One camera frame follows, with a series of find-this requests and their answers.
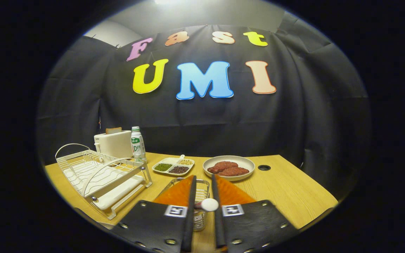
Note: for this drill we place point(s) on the red meat patty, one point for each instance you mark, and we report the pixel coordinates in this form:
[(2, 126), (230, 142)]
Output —
[(223, 166), (236, 172)]

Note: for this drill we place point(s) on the pile of yellow beans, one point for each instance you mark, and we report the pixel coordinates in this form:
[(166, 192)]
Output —
[(186, 162)]

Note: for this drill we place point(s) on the pile of green beans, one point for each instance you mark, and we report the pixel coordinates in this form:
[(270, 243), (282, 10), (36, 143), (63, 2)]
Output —
[(163, 167)]

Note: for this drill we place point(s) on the small white scoop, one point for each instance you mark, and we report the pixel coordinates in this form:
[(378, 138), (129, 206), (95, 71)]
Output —
[(181, 158)]

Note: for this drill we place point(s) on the pile of dark beans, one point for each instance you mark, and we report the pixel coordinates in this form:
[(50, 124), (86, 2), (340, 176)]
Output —
[(178, 169)]

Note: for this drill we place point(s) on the white toaster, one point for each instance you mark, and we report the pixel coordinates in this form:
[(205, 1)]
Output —
[(114, 144)]

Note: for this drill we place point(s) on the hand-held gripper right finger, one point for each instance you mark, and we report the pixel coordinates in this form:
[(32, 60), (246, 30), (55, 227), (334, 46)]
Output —
[(218, 228)]

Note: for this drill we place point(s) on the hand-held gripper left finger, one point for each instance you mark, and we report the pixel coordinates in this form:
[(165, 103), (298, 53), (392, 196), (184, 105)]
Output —
[(189, 228)]

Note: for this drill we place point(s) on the beige plate with meat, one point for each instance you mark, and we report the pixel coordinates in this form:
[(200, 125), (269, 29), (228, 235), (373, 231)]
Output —
[(244, 162)]

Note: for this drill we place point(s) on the bread slice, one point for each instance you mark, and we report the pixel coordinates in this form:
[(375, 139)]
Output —
[(113, 130)]

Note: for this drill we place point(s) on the black backdrop cloth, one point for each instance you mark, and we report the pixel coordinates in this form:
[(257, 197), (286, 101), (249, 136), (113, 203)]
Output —
[(294, 123)]

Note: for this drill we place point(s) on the white bottle with green label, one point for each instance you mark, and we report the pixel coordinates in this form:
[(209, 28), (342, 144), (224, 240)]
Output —
[(137, 147)]

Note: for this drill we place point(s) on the white divided tray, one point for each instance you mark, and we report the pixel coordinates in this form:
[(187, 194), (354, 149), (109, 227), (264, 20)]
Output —
[(169, 161)]

